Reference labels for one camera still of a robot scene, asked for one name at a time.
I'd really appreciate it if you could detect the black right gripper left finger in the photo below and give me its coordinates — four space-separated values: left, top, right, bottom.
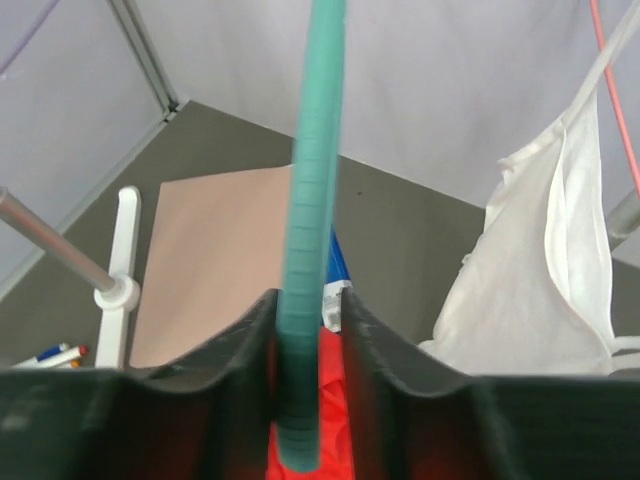
1 290 277 479

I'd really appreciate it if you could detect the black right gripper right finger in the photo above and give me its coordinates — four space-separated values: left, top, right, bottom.
341 289 639 479

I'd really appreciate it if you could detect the red tank top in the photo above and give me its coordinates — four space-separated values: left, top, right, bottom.
265 327 355 480

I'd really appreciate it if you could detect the teal plastic hanger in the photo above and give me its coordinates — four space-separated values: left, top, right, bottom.
276 0 346 473

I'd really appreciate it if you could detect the white tank top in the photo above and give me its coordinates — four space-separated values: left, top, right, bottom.
421 4 639 376

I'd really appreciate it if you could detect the purple plastic hanger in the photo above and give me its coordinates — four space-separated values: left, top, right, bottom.
1 0 59 75

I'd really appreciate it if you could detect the silver clothes rack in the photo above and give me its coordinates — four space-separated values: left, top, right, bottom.
1 186 141 369

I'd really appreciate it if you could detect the red cap marker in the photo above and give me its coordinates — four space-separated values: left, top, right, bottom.
33 345 89 368

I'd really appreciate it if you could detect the blue cap marker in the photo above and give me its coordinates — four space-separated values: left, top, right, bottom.
13 343 70 368

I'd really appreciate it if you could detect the pink wire hanger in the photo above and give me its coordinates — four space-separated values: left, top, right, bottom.
589 0 639 194

